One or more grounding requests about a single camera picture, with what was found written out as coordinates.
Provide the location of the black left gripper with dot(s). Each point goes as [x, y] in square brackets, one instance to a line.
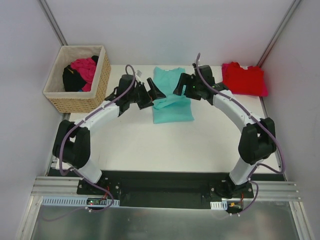
[145, 97]

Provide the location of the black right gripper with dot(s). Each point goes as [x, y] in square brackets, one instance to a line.
[187, 86]

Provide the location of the teal t shirt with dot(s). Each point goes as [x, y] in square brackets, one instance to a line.
[173, 108]

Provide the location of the red t shirt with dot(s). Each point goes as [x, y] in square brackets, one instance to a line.
[246, 80]

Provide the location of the wicker basket with liner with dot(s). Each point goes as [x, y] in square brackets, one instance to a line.
[78, 102]

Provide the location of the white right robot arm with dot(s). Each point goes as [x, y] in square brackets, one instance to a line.
[256, 141]

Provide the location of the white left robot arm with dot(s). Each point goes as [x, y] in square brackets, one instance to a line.
[72, 145]

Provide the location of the magenta t shirt in basket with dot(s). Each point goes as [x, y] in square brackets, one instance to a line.
[86, 67]

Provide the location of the black t shirt in basket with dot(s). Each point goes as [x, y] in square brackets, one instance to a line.
[72, 80]

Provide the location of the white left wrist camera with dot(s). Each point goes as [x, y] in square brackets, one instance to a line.
[138, 73]

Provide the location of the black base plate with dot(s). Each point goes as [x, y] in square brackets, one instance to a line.
[173, 190]

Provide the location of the right white cable duct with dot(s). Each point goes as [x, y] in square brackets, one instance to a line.
[219, 205]

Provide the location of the white cable duct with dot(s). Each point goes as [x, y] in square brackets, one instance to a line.
[71, 201]
[219, 205]

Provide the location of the right aluminium frame post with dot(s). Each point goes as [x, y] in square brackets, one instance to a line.
[292, 9]

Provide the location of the aluminium frame post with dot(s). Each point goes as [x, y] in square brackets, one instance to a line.
[53, 22]
[292, 9]

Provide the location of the left aluminium frame post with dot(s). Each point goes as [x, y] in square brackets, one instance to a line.
[53, 22]

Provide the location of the left white cable duct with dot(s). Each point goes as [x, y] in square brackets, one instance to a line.
[71, 201]

